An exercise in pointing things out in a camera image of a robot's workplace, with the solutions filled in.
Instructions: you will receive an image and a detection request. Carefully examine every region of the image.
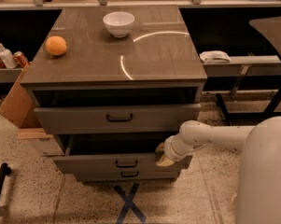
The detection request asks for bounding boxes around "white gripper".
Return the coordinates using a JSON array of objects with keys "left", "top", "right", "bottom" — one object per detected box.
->
[{"left": 155, "top": 133, "right": 205, "bottom": 167}]

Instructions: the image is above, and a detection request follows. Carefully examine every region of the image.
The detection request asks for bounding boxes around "grey drawer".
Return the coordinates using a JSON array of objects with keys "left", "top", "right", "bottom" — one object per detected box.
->
[
  {"left": 53, "top": 132, "right": 191, "bottom": 174},
  {"left": 75, "top": 171, "right": 180, "bottom": 182},
  {"left": 35, "top": 104, "right": 201, "bottom": 134}
]

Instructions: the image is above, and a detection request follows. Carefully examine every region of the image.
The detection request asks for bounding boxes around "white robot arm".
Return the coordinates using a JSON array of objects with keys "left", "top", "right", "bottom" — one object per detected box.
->
[{"left": 156, "top": 116, "right": 281, "bottom": 224}]

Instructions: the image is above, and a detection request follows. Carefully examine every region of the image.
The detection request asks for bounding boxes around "grey top drawer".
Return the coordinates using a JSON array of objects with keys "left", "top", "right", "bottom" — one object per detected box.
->
[{"left": 35, "top": 104, "right": 201, "bottom": 134}]

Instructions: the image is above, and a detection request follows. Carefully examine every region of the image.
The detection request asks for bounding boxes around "grey bottom drawer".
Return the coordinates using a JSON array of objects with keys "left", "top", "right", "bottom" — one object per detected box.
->
[{"left": 75, "top": 171, "right": 180, "bottom": 182}]

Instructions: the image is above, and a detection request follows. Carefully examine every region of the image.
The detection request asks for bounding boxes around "grey drawer cabinet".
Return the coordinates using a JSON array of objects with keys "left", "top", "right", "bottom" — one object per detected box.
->
[{"left": 20, "top": 5, "right": 208, "bottom": 184}]

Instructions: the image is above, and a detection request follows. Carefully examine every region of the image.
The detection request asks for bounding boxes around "blue tape cross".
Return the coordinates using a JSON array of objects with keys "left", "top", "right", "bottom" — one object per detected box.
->
[{"left": 114, "top": 183, "right": 147, "bottom": 224}]

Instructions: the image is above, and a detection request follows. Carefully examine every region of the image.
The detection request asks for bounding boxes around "folded white cloth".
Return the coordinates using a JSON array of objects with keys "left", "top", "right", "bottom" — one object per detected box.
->
[{"left": 200, "top": 50, "right": 231, "bottom": 63}]

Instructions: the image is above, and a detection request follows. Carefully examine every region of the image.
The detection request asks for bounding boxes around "white box on floor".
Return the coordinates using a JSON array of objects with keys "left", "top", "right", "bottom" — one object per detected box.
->
[{"left": 18, "top": 128, "right": 63, "bottom": 156}]

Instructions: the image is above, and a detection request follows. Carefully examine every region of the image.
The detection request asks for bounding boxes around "white ceramic bowl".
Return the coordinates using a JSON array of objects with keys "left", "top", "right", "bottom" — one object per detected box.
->
[{"left": 103, "top": 11, "right": 134, "bottom": 38}]

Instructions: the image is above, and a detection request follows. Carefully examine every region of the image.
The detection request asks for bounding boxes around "brown cardboard box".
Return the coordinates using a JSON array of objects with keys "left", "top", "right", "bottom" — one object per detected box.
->
[{"left": 0, "top": 63, "right": 41, "bottom": 129}]

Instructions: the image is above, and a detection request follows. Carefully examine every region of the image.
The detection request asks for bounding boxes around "orange fruit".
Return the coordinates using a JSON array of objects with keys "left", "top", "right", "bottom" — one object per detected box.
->
[{"left": 45, "top": 35, "right": 67, "bottom": 56}]

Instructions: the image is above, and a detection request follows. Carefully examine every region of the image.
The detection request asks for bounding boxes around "dark round side table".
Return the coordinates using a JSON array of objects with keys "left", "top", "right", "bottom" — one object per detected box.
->
[{"left": 249, "top": 16, "right": 281, "bottom": 60}]

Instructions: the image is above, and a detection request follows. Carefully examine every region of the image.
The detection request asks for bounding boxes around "white pump bottle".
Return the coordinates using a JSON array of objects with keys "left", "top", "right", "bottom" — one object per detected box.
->
[{"left": 0, "top": 42, "right": 17, "bottom": 69}]

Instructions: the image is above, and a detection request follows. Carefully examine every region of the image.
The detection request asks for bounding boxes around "black table leg frame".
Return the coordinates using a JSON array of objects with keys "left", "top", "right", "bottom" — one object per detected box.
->
[{"left": 216, "top": 87, "right": 281, "bottom": 126}]

